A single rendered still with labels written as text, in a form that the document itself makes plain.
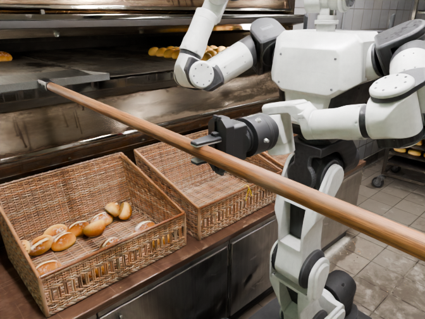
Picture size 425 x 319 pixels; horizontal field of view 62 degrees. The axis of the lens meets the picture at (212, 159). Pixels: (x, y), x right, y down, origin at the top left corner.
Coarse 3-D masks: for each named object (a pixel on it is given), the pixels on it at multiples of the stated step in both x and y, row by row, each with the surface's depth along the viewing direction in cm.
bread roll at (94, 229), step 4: (100, 220) 148; (92, 224) 145; (96, 224) 145; (100, 224) 146; (104, 224) 149; (84, 228) 144; (88, 228) 143; (92, 228) 144; (96, 228) 145; (100, 228) 146; (104, 228) 148; (84, 232) 143; (88, 232) 143; (92, 232) 144; (96, 232) 145; (100, 232) 146; (88, 236) 144; (92, 236) 145; (96, 236) 147
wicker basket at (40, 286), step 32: (96, 160) 157; (128, 160) 160; (0, 192) 133; (32, 192) 140; (96, 192) 157; (128, 192) 167; (160, 192) 146; (0, 224) 132; (64, 224) 148; (128, 224) 156; (160, 224) 130; (32, 256) 135; (64, 256) 135; (96, 256) 115; (128, 256) 124; (160, 256) 135; (32, 288) 115; (64, 288) 111; (96, 288) 119
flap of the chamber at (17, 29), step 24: (0, 24) 109; (24, 24) 113; (48, 24) 118; (72, 24) 123; (96, 24) 128; (120, 24) 134; (144, 24) 141; (168, 24) 148; (240, 24) 177; (288, 24) 208
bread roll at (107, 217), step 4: (104, 212) 155; (96, 216) 152; (100, 216) 152; (104, 216) 153; (108, 216) 154; (112, 216) 156; (92, 220) 152; (96, 220) 151; (104, 220) 152; (108, 220) 154; (112, 220) 156; (108, 224) 154
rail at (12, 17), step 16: (0, 16) 109; (16, 16) 112; (32, 16) 115; (48, 16) 118; (64, 16) 121; (80, 16) 125; (96, 16) 128; (112, 16) 132; (128, 16) 136; (144, 16) 141; (160, 16) 145; (176, 16) 151; (192, 16) 156; (224, 16) 168; (240, 16) 175; (256, 16) 182; (272, 16) 190; (288, 16) 199
